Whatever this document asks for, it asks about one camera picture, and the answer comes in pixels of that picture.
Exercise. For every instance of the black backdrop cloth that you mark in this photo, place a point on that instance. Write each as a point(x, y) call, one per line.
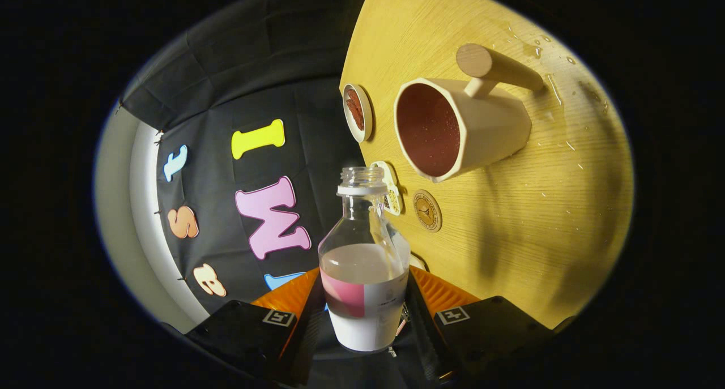
point(226, 94)

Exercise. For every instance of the white divided condiment dish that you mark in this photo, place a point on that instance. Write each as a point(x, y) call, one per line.
point(393, 196)

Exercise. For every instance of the clear juice bottle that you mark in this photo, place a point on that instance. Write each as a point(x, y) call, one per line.
point(362, 304)

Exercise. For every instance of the white oval plate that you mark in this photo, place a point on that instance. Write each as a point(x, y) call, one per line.
point(367, 114)

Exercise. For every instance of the red sausage piece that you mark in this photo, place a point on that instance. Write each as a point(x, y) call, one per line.
point(358, 119)
point(353, 101)

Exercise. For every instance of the round cork coaster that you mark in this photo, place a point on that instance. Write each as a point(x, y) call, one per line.
point(427, 210)

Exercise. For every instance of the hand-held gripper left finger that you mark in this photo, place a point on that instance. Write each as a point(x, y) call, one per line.
point(249, 335)

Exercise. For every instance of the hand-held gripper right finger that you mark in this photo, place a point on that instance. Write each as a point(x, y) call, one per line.
point(487, 335)

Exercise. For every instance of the wooden table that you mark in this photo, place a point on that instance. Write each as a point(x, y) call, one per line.
point(510, 236)

